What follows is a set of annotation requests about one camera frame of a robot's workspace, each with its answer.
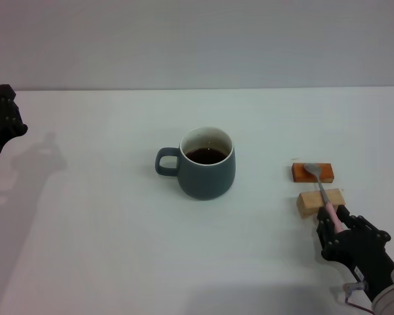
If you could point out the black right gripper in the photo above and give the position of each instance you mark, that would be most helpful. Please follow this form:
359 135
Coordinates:
358 256

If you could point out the grey ceramic mug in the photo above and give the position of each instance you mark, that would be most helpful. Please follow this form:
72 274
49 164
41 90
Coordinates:
207 182

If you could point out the light wooden spoon rest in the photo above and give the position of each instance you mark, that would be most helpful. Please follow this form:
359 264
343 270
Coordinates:
310 203

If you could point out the brown wooden block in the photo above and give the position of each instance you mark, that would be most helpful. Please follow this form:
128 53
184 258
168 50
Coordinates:
298 174

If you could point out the dark coffee liquid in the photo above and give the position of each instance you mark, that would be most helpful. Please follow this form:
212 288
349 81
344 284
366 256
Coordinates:
207 155

